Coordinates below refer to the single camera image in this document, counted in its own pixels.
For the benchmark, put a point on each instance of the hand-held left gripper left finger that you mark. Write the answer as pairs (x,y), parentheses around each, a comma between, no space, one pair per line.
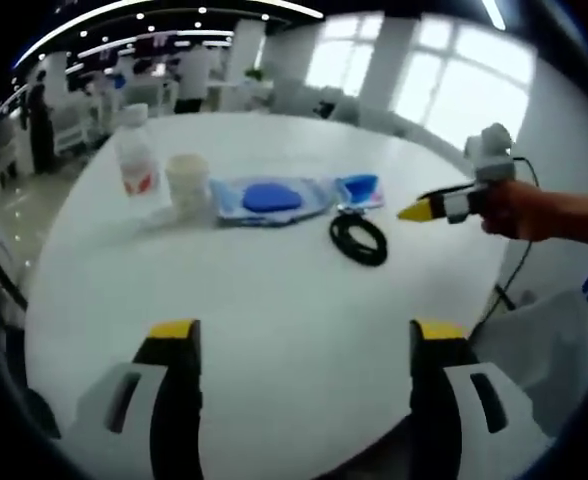
(129,400)

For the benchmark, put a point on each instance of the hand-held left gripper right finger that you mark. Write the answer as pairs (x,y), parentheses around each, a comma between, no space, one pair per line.
(454,400)

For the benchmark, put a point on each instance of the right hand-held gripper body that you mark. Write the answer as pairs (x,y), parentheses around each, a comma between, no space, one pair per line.
(491,155)

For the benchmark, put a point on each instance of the blue tissue pack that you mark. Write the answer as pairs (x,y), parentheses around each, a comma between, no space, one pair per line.
(361,184)

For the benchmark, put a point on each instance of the large blue wipes packet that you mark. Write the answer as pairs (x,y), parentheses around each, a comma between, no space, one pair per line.
(271,197)

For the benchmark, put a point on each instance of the person's right hand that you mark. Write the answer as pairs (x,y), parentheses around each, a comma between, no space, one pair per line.
(514,212)

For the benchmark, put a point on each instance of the large window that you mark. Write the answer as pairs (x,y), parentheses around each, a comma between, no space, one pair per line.
(344,55)
(464,75)

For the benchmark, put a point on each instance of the dark chair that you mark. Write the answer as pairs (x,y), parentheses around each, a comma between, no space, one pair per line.
(19,390)

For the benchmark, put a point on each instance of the black office chair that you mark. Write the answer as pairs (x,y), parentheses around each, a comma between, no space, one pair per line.
(326,109)

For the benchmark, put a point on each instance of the white table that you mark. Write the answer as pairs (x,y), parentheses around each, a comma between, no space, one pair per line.
(274,300)

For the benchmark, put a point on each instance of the green potted plant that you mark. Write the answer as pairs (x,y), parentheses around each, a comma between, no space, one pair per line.
(254,75)

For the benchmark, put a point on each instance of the white office desks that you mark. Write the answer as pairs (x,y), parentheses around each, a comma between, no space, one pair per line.
(84,125)

